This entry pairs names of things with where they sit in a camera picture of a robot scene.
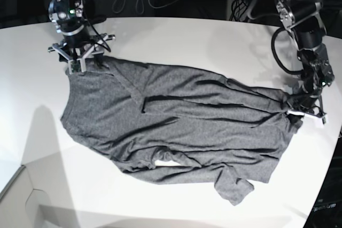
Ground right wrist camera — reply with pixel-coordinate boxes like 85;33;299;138
68;59;87;74

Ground dark grey t-shirt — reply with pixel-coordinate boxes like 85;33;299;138
61;57;302;205

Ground black cable bundle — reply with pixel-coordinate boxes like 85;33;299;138
230;0;252;22

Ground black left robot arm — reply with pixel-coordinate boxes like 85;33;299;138
271;0;335;123

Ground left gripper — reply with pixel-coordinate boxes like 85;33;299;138
283;87;326;120

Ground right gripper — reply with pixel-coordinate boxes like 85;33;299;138
48;29;115;61

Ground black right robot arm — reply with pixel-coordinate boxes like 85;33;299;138
48;0;114;62

